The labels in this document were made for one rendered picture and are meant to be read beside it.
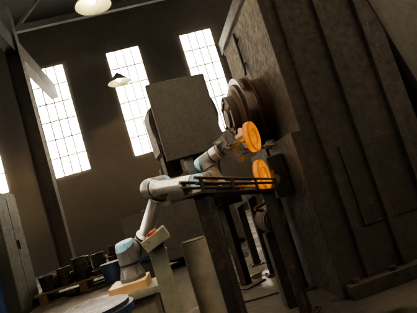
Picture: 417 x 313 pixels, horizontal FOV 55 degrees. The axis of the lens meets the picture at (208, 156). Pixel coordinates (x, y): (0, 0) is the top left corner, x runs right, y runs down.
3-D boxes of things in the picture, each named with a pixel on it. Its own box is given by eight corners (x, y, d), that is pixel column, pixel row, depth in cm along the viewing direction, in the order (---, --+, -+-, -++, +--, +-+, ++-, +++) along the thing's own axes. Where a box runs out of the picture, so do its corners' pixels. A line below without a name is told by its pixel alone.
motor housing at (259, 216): (302, 298, 220) (272, 204, 226) (317, 307, 199) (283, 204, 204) (280, 305, 219) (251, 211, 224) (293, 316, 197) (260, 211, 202)
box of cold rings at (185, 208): (210, 249, 555) (193, 194, 563) (222, 254, 475) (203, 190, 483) (137, 274, 533) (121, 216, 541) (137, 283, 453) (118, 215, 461)
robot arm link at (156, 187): (128, 182, 223) (198, 169, 195) (142, 179, 232) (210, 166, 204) (133, 203, 223) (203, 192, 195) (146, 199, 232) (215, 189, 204)
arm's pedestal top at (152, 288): (105, 309, 219) (103, 302, 219) (116, 295, 251) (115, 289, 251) (161, 291, 221) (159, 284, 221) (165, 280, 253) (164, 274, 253)
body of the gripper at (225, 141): (228, 130, 203) (211, 143, 208) (237, 144, 202) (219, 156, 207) (234, 130, 210) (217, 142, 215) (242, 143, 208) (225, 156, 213)
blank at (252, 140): (257, 123, 209) (251, 125, 211) (245, 118, 196) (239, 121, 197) (264, 151, 207) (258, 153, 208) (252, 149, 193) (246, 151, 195)
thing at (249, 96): (252, 153, 276) (233, 89, 280) (270, 141, 229) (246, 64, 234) (244, 156, 275) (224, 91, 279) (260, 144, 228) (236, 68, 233)
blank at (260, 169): (272, 194, 200) (266, 196, 202) (271, 169, 210) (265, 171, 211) (258, 179, 190) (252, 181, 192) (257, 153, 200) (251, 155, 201)
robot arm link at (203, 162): (205, 172, 219) (197, 159, 221) (220, 162, 215) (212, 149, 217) (198, 174, 213) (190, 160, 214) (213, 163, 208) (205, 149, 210)
